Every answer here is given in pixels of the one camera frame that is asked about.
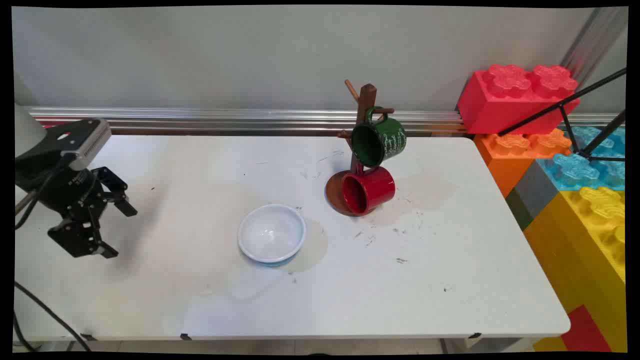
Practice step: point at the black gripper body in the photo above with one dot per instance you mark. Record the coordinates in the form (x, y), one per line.
(70, 190)

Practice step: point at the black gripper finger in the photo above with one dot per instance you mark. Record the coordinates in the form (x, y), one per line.
(80, 235)
(114, 187)

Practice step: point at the green enamel mug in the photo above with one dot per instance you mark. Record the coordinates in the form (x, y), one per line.
(385, 142)

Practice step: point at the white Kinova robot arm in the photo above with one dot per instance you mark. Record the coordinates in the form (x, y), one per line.
(29, 132)

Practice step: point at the white bowl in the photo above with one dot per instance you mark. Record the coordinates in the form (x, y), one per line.
(271, 233)

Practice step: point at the red enamel mug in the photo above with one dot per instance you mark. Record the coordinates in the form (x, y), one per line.
(377, 189)

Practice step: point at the brown wooden mug tree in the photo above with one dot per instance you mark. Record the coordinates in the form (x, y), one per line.
(367, 97)

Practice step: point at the large red toy block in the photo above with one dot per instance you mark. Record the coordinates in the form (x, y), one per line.
(492, 107)

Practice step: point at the orange toy block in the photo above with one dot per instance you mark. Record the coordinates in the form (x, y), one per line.
(505, 160)

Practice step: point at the dark green toy block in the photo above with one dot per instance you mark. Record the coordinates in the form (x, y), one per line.
(518, 210)

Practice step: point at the grey toy block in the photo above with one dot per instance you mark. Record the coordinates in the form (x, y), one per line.
(536, 192)

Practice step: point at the black tripod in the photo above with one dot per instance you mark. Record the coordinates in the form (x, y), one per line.
(565, 107)

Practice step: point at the light blue toy block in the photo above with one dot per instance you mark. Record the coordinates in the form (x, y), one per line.
(575, 170)

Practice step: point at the yellow toy block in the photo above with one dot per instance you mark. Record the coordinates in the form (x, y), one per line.
(575, 255)

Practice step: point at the small red toy block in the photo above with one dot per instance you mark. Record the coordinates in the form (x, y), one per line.
(585, 330)

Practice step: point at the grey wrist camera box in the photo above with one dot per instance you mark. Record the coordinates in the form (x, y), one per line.
(87, 142)

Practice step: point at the aluminium rail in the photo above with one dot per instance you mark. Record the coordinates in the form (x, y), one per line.
(225, 120)

